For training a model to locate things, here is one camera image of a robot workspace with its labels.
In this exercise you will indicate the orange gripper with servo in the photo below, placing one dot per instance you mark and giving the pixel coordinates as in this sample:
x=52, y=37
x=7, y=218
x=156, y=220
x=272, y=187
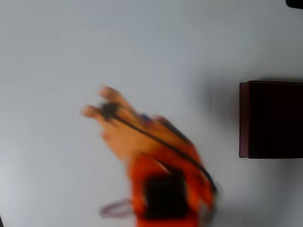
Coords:
x=123, y=137

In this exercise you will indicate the small blue block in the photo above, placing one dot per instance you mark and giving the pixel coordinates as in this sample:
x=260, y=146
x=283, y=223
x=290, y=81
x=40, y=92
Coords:
x=145, y=117

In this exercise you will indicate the red-orange robot arm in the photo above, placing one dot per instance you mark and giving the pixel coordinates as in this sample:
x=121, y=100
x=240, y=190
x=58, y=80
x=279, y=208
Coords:
x=170, y=189

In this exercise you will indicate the dark red box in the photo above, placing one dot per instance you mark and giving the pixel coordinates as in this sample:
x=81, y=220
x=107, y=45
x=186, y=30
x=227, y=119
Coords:
x=274, y=120

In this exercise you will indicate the black object at corner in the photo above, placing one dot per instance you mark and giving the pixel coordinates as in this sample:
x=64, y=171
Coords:
x=294, y=3

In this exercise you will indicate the small black camera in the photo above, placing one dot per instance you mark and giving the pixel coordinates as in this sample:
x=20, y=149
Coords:
x=109, y=112

